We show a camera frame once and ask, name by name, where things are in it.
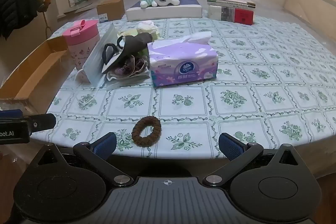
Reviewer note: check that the small closed cardboard box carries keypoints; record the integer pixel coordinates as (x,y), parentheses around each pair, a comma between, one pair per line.
(110,10)

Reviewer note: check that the purple tissue pack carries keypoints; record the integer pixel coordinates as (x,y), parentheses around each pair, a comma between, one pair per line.
(182,66)

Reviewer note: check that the flat white blue box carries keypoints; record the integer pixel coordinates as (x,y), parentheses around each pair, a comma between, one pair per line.
(168,12)

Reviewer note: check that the green cloth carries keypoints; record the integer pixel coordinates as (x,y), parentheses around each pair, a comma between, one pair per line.
(143,52)

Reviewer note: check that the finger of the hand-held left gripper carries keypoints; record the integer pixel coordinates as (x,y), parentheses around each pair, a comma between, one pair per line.
(43,121)
(10,113)

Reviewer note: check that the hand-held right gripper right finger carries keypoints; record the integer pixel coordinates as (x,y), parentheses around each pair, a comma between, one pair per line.
(231,148)

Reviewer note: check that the coat rack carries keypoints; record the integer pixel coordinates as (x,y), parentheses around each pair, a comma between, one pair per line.
(48,27)

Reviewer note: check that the brown hair scrunchie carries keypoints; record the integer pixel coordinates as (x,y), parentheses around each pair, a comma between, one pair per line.
(136,132)

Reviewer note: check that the red white boxed book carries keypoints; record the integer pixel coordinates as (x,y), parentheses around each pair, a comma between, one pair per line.
(236,15)

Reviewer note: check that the clear plastic packet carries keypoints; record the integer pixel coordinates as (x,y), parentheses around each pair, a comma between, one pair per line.
(97,61)

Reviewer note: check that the white purple print cloth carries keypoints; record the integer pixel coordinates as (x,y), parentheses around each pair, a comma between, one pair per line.
(126,66)

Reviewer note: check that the floral tablecloth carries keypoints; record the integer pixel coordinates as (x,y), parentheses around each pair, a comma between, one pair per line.
(262,82)

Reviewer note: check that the pink lidded cup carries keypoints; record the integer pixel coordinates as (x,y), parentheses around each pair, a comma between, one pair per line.
(81,48)

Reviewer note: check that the yellow towel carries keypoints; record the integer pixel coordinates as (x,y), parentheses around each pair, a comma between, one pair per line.
(155,34)

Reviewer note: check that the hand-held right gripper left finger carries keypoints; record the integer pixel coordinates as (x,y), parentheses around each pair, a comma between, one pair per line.
(106,145)

